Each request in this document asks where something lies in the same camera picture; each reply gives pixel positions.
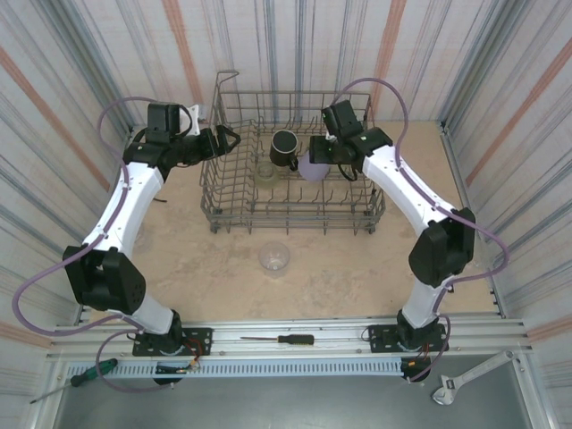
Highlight lavender plastic cup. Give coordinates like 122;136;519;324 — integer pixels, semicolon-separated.
298;153;331;182

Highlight black mug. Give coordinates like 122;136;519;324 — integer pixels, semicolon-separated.
269;130;301;172

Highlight pale yellow translucent cup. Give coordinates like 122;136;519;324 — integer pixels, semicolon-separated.
255;161;281;189

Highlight clear plastic cup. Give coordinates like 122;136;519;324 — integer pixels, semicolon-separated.
257;241;291;278

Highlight silver adjustable wrench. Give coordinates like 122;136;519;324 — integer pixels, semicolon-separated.
431;349;522;407

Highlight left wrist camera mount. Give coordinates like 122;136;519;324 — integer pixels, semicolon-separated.
180;104;207;136

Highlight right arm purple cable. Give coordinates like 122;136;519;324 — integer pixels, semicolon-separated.
329;78;511;384

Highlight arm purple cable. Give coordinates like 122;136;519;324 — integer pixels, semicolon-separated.
329;78;511;384
12;97;185;394

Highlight grey wire dish rack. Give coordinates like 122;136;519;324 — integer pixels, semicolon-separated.
199;70;387;237

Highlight black handled screwdriver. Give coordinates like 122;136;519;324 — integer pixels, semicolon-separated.
240;333;315;345

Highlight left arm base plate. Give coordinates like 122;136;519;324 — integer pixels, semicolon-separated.
132;327;214;358

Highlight aluminium mounting rail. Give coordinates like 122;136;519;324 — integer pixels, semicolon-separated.
46;317;535;362

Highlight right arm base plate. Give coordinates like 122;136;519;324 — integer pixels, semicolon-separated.
368;324;450;354

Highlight slotted cable duct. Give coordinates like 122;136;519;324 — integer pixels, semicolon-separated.
65;359;405;380

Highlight green handled screwdriver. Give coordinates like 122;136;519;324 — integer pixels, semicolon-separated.
29;357;119;405

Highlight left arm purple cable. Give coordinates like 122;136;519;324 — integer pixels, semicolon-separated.
12;97;185;394

